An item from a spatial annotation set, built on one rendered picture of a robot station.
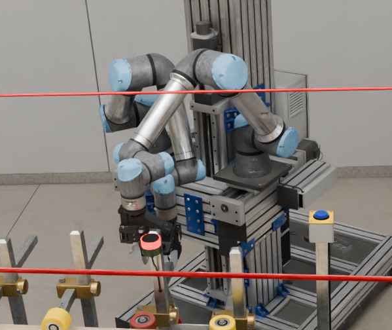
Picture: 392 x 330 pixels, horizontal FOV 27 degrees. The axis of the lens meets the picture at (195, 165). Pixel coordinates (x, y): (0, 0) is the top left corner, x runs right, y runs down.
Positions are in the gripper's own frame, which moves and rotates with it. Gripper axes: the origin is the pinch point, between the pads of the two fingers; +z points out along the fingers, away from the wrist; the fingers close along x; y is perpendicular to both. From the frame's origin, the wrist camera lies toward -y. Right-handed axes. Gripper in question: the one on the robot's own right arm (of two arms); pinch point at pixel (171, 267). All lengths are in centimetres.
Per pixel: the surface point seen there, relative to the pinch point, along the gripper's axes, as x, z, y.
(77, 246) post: 20.8, -28.7, -33.6
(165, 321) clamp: -5.1, -1.5, -34.4
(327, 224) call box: -57, -39, -35
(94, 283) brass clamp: 17.5, -14.2, -32.6
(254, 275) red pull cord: -49, -92, -145
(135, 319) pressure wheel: 2.5, -7.8, -42.4
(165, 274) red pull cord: -36, -92, -145
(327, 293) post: -56, -13, -34
